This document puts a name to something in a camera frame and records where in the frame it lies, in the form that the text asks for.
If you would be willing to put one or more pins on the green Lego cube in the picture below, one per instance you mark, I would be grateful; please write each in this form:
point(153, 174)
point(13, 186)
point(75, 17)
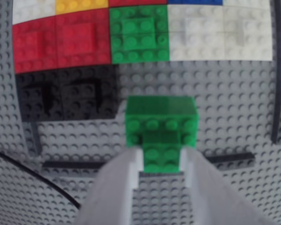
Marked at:
point(139, 35)
point(161, 117)

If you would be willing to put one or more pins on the grey studded Lego baseplate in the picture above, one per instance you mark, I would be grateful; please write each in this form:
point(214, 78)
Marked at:
point(224, 98)

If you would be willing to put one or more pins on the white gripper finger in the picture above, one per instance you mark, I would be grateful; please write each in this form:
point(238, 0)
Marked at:
point(213, 197)
point(112, 192)

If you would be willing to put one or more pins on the yellow Lego cube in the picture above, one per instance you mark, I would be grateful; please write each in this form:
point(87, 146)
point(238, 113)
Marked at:
point(82, 6)

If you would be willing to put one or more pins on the black Lego cube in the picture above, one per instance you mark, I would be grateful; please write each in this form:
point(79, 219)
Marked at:
point(89, 93)
point(35, 98)

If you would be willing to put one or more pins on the white Lego cube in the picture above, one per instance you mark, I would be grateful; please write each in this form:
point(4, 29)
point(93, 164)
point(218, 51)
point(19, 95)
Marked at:
point(246, 2)
point(34, 10)
point(248, 32)
point(196, 32)

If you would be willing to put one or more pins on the blue Lego cube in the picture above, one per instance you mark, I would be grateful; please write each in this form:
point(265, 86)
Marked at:
point(194, 2)

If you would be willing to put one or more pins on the dark grey Lego rail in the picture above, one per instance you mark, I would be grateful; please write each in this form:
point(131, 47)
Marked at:
point(68, 164)
point(35, 138)
point(278, 70)

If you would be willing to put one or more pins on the red Lego cube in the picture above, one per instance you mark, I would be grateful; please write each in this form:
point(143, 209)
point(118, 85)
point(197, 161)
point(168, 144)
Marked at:
point(82, 37)
point(34, 47)
point(135, 2)

